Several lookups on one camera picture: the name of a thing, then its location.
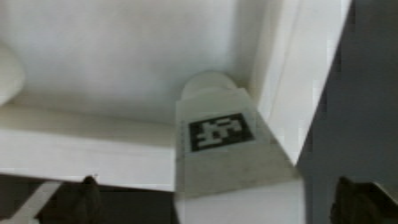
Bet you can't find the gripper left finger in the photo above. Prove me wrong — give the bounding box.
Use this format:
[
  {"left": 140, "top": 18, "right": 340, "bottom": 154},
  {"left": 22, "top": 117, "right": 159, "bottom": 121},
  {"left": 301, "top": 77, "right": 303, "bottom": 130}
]
[{"left": 6, "top": 173, "right": 106, "bottom": 224}]

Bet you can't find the white square tabletop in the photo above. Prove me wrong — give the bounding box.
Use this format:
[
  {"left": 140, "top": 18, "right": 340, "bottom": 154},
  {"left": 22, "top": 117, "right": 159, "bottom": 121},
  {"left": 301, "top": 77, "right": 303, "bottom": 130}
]
[{"left": 0, "top": 0, "right": 353, "bottom": 191}]

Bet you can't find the white table leg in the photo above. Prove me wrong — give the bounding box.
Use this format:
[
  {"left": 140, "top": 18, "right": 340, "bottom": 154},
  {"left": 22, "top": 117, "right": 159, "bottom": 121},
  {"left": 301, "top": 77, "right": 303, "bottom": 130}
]
[{"left": 173, "top": 72, "right": 305, "bottom": 224}]

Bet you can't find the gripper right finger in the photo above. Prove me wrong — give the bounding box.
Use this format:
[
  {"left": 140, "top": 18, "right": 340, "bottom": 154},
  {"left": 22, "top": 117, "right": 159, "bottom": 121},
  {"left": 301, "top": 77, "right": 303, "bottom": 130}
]
[{"left": 330, "top": 176, "right": 398, "bottom": 224}]

